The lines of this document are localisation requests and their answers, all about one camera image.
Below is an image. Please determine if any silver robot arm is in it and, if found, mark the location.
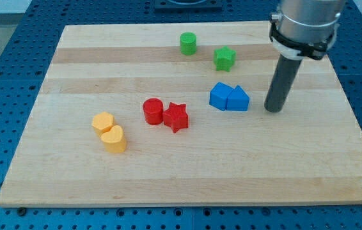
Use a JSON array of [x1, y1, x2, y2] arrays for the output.
[[269, 0, 345, 61]]

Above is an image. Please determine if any blue cube block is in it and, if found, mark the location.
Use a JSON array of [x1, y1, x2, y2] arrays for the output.
[[209, 82, 233, 111]]

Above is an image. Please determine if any red star block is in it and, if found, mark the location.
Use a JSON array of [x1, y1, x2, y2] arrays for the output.
[[162, 102, 189, 133]]

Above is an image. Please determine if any red cylinder block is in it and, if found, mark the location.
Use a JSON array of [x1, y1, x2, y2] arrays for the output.
[[143, 98, 164, 125]]

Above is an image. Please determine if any light wooden board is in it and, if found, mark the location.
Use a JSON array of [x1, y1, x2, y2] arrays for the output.
[[0, 21, 362, 208]]

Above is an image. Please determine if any blue triangular prism block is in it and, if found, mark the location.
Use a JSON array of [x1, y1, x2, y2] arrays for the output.
[[226, 86, 250, 111]]

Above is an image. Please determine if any green star block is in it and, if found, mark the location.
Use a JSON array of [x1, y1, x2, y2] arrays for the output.
[[213, 46, 236, 72]]

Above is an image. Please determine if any yellow heart block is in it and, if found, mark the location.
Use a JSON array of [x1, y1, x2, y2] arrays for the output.
[[100, 125, 127, 153]]

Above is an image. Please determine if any green cylinder block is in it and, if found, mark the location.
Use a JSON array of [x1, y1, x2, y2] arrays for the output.
[[180, 32, 197, 56]]

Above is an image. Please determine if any yellow hexagon block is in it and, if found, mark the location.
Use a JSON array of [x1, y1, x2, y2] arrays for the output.
[[91, 112, 115, 137]]

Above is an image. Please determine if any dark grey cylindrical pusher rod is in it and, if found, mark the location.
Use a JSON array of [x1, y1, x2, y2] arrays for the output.
[[264, 55, 302, 112]]

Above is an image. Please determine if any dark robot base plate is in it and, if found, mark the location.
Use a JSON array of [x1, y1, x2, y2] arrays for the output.
[[153, 0, 223, 12]]

